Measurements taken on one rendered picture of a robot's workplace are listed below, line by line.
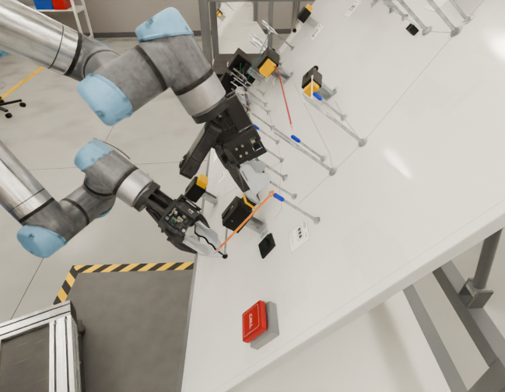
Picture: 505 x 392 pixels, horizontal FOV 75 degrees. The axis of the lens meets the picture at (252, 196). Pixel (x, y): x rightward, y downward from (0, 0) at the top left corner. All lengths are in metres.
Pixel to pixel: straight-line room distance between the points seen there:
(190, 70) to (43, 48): 0.22
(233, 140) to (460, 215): 0.35
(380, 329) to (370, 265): 0.53
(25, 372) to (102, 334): 0.38
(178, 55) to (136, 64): 0.06
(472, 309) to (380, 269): 0.42
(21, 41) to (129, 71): 0.17
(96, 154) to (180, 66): 0.28
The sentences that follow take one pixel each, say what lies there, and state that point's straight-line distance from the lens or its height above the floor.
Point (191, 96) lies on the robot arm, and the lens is 0.55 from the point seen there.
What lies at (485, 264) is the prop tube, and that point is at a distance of 0.76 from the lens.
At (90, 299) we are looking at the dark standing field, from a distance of 2.15.
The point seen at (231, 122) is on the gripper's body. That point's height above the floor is 1.35.
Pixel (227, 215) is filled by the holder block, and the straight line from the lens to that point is 0.68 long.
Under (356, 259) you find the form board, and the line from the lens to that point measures 0.48.
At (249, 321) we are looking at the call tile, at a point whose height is 1.11.
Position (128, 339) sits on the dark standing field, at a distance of 1.92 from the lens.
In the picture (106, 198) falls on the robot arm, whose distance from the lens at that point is 0.79.
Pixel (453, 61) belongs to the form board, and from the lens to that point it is 0.60.
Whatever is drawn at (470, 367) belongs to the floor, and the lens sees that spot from 2.04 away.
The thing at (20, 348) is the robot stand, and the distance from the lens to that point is 1.86.
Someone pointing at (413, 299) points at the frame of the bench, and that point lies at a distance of 1.07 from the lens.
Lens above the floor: 1.59
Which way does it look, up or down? 38 degrees down
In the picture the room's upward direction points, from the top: straight up
